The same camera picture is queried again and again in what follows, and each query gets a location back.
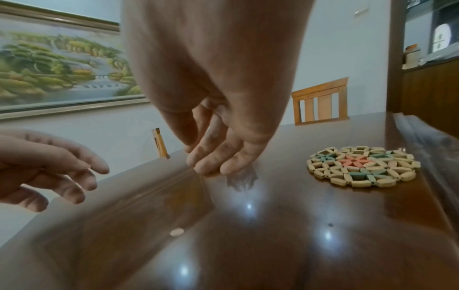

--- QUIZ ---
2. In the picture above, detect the dark wooden cabinet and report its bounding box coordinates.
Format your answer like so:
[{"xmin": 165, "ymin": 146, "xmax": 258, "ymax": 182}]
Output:
[{"xmin": 386, "ymin": 0, "xmax": 459, "ymax": 140}]

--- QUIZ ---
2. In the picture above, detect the person's left hand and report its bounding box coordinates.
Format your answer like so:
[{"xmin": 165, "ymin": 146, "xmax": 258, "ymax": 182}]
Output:
[{"xmin": 0, "ymin": 129, "xmax": 110, "ymax": 213}]

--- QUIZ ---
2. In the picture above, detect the clear plastic table cover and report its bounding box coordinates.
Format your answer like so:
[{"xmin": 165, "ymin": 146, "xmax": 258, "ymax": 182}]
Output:
[{"xmin": 0, "ymin": 111, "xmax": 459, "ymax": 290}]

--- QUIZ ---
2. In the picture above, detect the person's right hand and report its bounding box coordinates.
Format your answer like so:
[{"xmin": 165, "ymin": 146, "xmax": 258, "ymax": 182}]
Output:
[{"xmin": 121, "ymin": 0, "xmax": 317, "ymax": 176}]

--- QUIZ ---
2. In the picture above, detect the round wooden bead trivet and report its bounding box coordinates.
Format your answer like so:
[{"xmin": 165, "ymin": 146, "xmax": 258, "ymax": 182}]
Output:
[{"xmin": 306, "ymin": 145, "xmax": 421, "ymax": 188}]

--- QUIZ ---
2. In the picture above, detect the beige box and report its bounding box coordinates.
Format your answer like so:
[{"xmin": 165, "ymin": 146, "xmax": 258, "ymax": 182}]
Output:
[{"xmin": 402, "ymin": 43, "xmax": 421, "ymax": 70}]

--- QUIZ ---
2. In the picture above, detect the white round plate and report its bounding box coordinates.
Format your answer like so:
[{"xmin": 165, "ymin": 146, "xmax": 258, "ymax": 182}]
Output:
[{"xmin": 432, "ymin": 23, "xmax": 451, "ymax": 54}]

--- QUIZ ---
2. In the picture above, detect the framed landscape painting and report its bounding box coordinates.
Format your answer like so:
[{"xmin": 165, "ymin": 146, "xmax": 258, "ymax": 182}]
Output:
[{"xmin": 0, "ymin": 5, "xmax": 151, "ymax": 121}]

